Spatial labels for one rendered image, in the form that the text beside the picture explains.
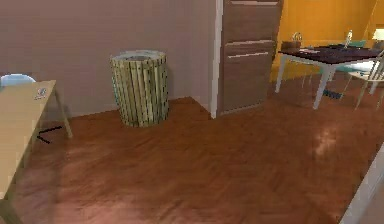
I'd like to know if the wooden slatted bin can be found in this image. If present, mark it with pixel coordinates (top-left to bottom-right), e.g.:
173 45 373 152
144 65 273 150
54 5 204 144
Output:
110 49 170 128

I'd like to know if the brown chest of drawers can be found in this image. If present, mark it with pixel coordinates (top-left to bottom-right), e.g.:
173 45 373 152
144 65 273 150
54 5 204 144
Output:
218 0 285 115

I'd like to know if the dark blue floor cloth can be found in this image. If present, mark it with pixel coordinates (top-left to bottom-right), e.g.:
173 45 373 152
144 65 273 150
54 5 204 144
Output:
322 89 344 100

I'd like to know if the black bent bar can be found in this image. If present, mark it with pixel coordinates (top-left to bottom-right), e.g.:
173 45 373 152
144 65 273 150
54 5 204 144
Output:
36 125 63 145

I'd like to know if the dark top white leg table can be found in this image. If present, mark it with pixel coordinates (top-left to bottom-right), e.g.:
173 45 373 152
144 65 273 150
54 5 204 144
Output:
274 44 384 111

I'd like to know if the white round-print card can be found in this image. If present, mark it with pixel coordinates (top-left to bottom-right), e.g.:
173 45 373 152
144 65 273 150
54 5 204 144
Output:
33 87 49 101

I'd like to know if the pale bottle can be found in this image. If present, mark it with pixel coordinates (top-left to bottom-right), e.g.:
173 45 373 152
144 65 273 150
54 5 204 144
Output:
344 29 354 49

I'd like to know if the light wooden table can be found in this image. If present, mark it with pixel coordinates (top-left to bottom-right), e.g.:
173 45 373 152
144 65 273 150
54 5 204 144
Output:
0 79 74 224

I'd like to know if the pale blue chair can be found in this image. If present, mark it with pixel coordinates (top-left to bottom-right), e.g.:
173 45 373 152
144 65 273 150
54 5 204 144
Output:
0 73 37 88

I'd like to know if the white wooden chair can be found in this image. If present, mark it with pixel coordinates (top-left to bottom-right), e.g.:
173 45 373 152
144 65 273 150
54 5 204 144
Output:
346 49 384 111

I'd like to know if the white table lamp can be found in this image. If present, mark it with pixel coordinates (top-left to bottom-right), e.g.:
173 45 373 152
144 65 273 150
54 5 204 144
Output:
371 28 384 50

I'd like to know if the brown basket with handle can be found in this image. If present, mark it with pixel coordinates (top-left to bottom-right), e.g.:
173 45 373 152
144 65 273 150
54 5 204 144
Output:
280 32 304 53

